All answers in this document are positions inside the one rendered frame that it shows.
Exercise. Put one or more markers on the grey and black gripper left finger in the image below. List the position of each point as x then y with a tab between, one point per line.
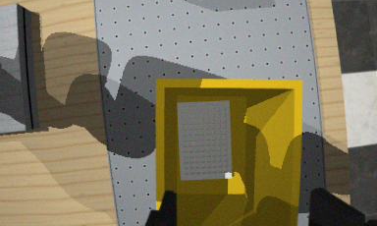
167	213

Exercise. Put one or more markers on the white well plate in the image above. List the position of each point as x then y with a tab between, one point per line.
202	129

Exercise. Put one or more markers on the yellow open-top bin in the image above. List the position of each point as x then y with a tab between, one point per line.
266	127

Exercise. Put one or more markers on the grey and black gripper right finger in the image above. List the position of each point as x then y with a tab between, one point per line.
325	209

